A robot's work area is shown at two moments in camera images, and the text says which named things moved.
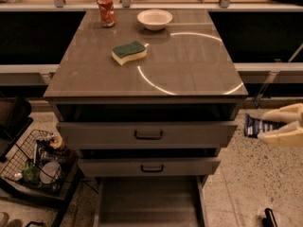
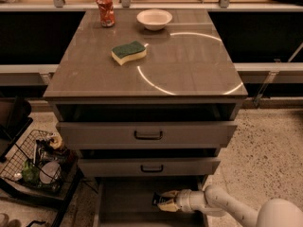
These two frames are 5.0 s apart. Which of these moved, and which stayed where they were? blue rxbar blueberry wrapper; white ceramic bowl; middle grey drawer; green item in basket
Moved: blue rxbar blueberry wrapper
Stayed: middle grey drawer; green item in basket; white ceramic bowl
